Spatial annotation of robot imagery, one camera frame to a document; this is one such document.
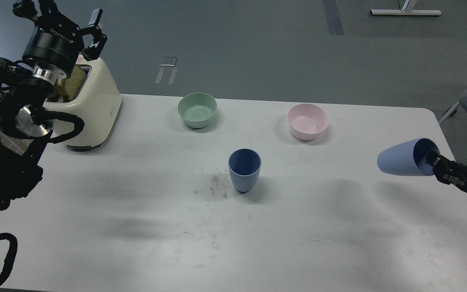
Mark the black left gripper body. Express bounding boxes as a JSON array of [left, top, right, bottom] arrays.
[[22, 11, 84, 78]]

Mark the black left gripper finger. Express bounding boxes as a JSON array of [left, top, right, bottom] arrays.
[[13, 0, 38, 19], [80, 8, 108, 61]]

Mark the blue cup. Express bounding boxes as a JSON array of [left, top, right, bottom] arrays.
[[227, 148, 262, 193], [377, 138, 440, 176]]

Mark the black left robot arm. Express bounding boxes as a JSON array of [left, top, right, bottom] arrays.
[[0, 0, 107, 286]]

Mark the toast slice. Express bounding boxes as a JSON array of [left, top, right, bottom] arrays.
[[46, 64, 87, 103]]

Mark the cream toaster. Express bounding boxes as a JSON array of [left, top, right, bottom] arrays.
[[44, 55, 122, 152]]

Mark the green bowl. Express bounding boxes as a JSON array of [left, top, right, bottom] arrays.
[[177, 92, 218, 129]]

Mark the pink bowl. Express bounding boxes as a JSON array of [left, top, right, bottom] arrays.
[[287, 103, 330, 141]]

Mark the white table leg base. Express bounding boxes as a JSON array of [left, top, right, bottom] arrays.
[[369, 0, 442, 17]]

